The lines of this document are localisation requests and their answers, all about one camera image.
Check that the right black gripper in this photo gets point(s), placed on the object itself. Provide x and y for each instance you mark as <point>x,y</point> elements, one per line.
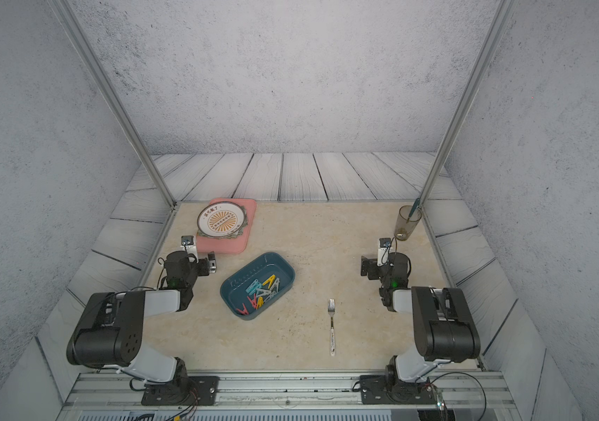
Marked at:
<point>374,268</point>

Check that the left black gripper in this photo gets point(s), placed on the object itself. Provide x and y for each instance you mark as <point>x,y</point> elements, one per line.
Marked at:
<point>205,270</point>

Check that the teal plastic storage box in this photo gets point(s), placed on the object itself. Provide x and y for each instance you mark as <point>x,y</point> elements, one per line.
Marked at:
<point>233,292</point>

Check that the teal clothespin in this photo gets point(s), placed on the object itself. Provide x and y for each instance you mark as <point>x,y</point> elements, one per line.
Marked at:
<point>252,289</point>

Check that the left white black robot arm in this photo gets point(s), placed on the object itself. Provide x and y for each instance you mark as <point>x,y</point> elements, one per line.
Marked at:
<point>109,333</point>

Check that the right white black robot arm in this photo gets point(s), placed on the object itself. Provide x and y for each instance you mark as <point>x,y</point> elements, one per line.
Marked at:
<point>443,328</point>

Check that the pink plastic tray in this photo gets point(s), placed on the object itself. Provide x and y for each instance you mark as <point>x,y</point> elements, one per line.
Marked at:
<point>229,246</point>

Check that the round patterned plate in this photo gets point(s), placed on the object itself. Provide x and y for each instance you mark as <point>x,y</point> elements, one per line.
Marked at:
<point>222,220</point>

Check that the silver fork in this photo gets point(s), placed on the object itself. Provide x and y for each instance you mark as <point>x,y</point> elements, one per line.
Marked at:
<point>331,312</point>

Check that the red clothespin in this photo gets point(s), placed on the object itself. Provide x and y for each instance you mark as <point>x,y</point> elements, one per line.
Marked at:
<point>244,311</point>
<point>253,302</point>

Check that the olive glass cup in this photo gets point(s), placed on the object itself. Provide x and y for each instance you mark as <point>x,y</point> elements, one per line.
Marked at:
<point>404,228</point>

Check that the teal pen in cup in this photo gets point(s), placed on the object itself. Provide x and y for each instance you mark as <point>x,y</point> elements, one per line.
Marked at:
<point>414,207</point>

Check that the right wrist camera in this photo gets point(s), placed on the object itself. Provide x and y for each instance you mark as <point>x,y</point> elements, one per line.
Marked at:
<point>384,247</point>

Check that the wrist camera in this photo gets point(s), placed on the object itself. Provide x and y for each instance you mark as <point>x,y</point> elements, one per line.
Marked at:
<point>188,243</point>
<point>384,247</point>

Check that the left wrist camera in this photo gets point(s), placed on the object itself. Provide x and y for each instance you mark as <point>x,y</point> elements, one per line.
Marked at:
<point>188,243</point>

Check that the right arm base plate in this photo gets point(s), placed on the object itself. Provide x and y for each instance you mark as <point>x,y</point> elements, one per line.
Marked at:
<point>376,390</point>

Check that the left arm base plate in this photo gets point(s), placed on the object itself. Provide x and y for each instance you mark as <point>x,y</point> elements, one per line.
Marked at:
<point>182,391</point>

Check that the aluminium mounting rail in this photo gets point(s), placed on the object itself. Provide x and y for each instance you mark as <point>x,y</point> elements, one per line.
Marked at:
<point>293,395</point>

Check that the left aluminium frame post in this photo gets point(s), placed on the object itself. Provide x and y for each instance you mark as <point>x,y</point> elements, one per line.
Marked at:
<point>83,48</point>

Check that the aluminium frame post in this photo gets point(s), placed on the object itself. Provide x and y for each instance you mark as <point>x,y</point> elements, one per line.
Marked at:
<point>498,27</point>
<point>83,48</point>

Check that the right aluminium frame post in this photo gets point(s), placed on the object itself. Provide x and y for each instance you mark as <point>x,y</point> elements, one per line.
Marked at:
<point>498,27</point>

